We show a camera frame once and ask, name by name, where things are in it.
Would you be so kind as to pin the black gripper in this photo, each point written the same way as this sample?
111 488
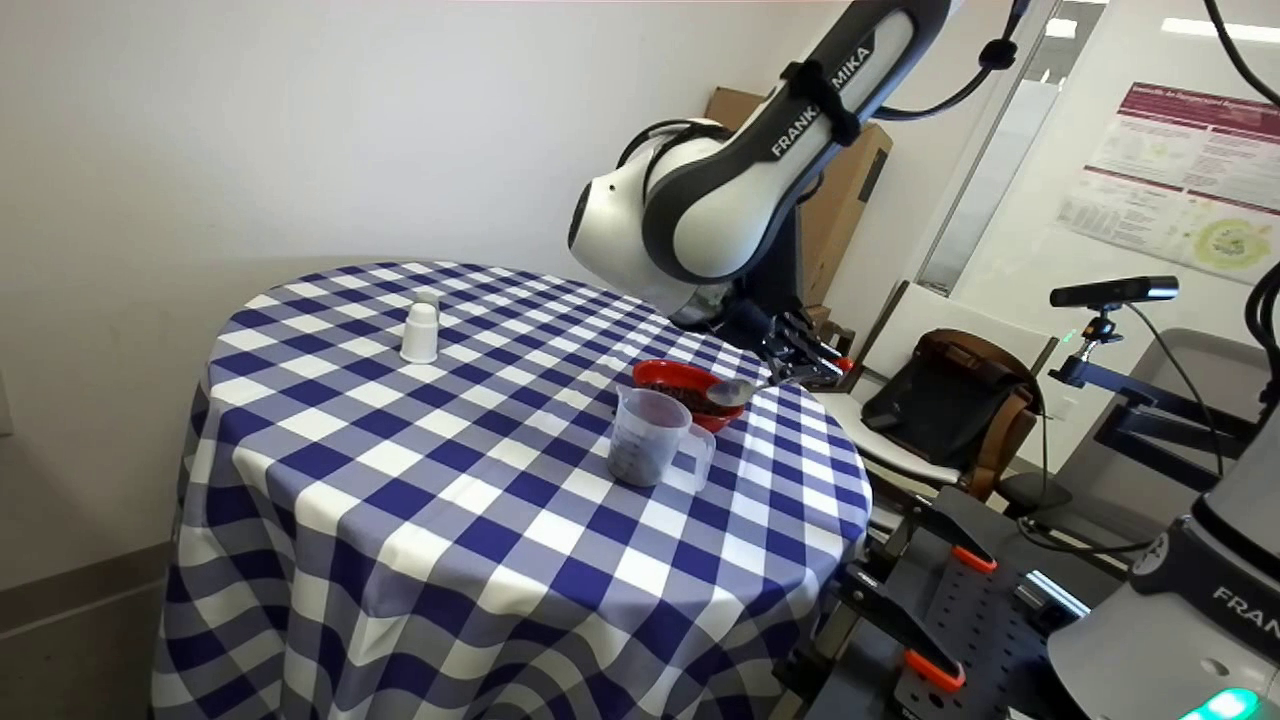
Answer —
765 325

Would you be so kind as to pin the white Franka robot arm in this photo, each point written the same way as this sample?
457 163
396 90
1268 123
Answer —
723 202

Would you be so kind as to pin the red bowl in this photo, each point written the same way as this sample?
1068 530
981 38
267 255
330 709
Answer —
661 378

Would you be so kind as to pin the clear plastic measuring cup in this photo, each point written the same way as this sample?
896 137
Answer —
645 426

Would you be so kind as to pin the dark brown beans heap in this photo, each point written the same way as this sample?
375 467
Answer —
639 463
686 385

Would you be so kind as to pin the brown leather bag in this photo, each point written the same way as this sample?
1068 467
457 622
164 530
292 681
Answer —
952 392

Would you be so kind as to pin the brown cardboard sheet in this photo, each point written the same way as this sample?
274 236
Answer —
855 202

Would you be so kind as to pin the orange black clamp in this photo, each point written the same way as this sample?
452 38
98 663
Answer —
975 561
935 671

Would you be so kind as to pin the black perforated robot table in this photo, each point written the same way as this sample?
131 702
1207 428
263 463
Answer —
960 625

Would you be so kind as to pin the small white bottle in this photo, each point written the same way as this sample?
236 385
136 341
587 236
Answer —
423 338

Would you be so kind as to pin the blue white checkered tablecloth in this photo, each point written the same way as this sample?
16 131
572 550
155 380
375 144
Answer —
443 506

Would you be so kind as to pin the black camera on tripod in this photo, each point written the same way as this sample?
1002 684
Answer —
1113 292

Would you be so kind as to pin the white wall poster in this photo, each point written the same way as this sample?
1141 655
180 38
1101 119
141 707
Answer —
1184 181

